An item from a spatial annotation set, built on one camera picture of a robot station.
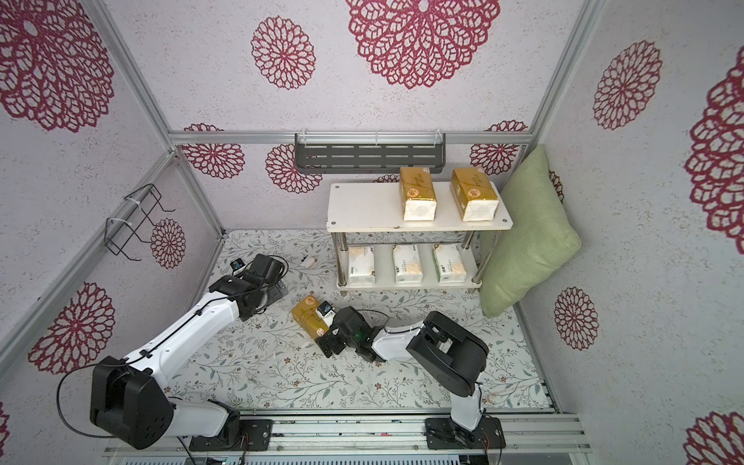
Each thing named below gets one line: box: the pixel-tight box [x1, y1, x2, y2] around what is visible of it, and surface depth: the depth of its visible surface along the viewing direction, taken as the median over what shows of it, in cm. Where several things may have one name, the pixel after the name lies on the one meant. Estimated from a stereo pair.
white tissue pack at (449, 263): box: [432, 244, 467, 283], surface depth 97 cm
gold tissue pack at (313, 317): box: [290, 295, 337, 340], surface depth 89 cm
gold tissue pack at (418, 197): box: [399, 166, 438, 222], surface depth 75 cm
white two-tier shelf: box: [325, 181, 513, 291], surface depth 94 cm
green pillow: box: [479, 144, 582, 318], surface depth 81 cm
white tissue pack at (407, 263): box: [391, 244, 424, 283], surface depth 97 cm
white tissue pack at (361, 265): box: [348, 246, 376, 286], surface depth 97 cm
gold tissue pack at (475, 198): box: [449, 167, 499, 222], surface depth 75 cm
